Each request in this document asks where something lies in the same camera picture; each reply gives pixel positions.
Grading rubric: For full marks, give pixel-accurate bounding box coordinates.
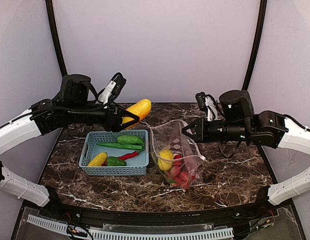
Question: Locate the orange yellow toy mango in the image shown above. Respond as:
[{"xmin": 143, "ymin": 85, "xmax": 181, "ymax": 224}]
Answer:
[{"xmin": 126, "ymin": 98, "xmax": 152, "ymax": 122}]

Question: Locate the clear zip top bag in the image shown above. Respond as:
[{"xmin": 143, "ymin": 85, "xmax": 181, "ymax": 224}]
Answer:
[{"xmin": 149, "ymin": 120, "xmax": 206, "ymax": 190}]

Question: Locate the red toy lychee bunch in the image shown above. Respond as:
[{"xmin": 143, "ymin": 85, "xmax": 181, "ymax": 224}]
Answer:
[{"xmin": 166, "ymin": 154, "xmax": 196, "ymax": 190}]

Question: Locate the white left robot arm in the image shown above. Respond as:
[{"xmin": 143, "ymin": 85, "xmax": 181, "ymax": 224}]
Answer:
[{"xmin": 0, "ymin": 72, "xmax": 140, "ymax": 207}]

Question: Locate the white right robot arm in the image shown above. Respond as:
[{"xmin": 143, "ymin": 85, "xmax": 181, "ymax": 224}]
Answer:
[{"xmin": 181, "ymin": 90, "xmax": 310, "ymax": 206}]

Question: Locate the green toy bitter gourd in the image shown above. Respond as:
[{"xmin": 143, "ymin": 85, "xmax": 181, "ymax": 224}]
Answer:
[{"xmin": 116, "ymin": 135, "xmax": 145, "ymax": 145}]

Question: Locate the green toy chili pepper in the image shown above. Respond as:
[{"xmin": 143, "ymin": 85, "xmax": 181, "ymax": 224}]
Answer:
[{"xmin": 96, "ymin": 142, "xmax": 145, "ymax": 151}]

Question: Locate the red toy chili pepper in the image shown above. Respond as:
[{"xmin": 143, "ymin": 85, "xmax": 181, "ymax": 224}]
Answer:
[{"xmin": 102, "ymin": 151, "xmax": 139, "ymax": 167}]

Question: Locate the green toy bell pepper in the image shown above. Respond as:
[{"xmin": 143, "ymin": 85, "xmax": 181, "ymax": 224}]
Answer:
[{"xmin": 106, "ymin": 156, "xmax": 127, "ymax": 167}]

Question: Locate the light blue plastic basket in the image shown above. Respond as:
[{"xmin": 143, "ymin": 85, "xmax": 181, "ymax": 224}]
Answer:
[{"xmin": 78, "ymin": 129, "xmax": 149, "ymax": 176}]

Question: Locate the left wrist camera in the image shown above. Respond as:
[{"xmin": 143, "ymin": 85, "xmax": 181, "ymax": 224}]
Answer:
[{"xmin": 98, "ymin": 72, "xmax": 127, "ymax": 105}]

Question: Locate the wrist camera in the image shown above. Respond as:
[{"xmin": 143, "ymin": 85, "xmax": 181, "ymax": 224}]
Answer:
[
  {"xmin": 98, "ymin": 72, "xmax": 127, "ymax": 105},
  {"xmin": 195, "ymin": 91, "xmax": 219, "ymax": 122}
]

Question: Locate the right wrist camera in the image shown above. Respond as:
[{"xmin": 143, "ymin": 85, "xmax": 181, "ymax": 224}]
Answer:
[{"xmin": 195, "ymin": 91, "xmax": 219, "ymax": 122}]

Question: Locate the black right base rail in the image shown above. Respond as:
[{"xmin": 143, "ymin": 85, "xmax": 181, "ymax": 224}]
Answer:
[{"xmin": 256, "ymin": 145, "xmax": 278, "ymax": 184}]

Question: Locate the black left corner frame post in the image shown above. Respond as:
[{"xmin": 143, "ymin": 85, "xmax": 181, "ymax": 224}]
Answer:
[{"xmin": 45, "ymin": 0, "xmax": 68, "ymax": 77}]

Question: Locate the black corner frame post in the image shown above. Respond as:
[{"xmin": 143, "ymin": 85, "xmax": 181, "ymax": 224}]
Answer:
[
  {"xmin": 241, "ymin": 0, "xmax": 268, "ymax": 91},
  {"xmin": 45, "ymin": 0, "xmax": 68, "ymax": 77}
]

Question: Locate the black front rail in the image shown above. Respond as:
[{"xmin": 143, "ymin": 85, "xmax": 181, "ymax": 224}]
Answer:
[{"xmin": 22, "ymin": 201, "xmax": 278, "ymax": 235}]

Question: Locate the white slotted cable duct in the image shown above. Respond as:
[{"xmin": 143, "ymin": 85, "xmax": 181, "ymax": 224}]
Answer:
[{"xmin": 26, "ymin": 214, "xmax": 234, "ymax": 240}]

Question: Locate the black right corner frame post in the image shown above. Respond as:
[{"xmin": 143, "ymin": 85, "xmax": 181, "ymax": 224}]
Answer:
[{"xmin": 241, "ymin": 0, "xmax": 268, "ymax": 91}]

